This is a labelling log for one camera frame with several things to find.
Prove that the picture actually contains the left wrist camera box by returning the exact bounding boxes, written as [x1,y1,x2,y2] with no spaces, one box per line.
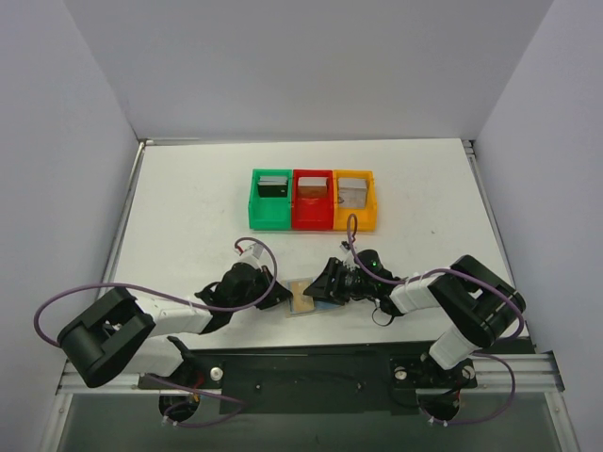
[239,244,264,265]

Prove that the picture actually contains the cards in yellow bin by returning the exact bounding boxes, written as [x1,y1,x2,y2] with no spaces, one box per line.
[337,177,368,209]

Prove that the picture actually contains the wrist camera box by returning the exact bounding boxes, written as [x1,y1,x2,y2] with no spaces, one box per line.
[239,244,264,265]
[340,240,353,253]

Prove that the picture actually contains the red plastic bin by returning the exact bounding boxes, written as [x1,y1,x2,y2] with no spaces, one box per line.
[291,169,334,231]

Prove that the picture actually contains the green plastic bin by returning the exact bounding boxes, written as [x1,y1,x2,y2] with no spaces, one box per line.
[248,169,293,231]

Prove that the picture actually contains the cards in red bin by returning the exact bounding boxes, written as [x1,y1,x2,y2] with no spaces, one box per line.
[297,176,329,199]

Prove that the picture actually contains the yellow plastic bin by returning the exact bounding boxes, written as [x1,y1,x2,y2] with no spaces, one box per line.
[332,169,379,232]

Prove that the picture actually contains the beige leather card holder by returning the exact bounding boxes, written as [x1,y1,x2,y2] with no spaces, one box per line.
[285,278,342,317]

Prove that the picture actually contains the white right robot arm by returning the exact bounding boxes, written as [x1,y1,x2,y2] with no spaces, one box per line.
[303,249,526,385]

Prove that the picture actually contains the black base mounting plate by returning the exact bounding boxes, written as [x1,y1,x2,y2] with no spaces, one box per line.
[139,342,477,421]

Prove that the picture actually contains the black cards in green bin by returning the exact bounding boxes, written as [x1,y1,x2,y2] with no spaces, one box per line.
[256,175,288,198]

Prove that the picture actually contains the gold credit card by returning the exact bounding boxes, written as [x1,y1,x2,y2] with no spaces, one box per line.
[288,279,315,315]

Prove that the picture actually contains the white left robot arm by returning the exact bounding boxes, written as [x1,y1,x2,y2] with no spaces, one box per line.
[57,262,293,388]

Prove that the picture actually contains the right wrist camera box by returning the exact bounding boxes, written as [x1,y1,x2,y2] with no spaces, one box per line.
[340,240,353,253]

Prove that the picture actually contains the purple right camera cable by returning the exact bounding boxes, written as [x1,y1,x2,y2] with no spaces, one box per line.
[346,213,525,428]

